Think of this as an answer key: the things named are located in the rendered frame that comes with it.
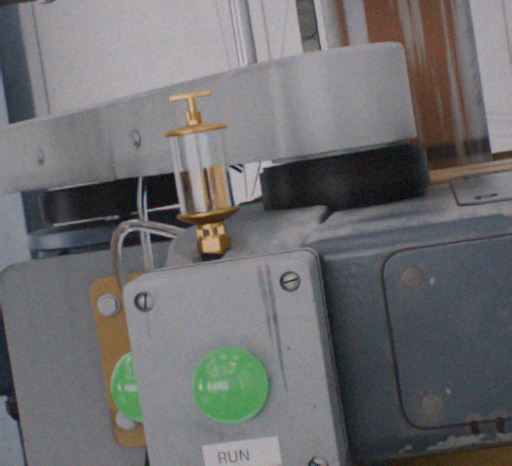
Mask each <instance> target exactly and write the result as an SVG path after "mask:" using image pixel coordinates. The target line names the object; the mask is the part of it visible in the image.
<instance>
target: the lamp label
mask: <svg viewBox="0 0 512 466"><path fill-rule="evenodd" d="M202 449H203V457H204V463H206V466H264V465H273V464H281V458H280V452H279V445H278V438H277V437H270V438H261V439H253V440H244V441H235V442H227V443H218V444H210V445H202Z"/></svg>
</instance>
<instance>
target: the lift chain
mask: <svg viewBox="0 0 512 466"><path fill-rule="evenodd" d="M295 7H296V15H297V22H298V29H300V35H301V42H302V50H303V54H304V53H309V52H316V51H322V49H321V43H320V36H319V27H318V21H317V13H316V8H315V0H295Z"/></svg>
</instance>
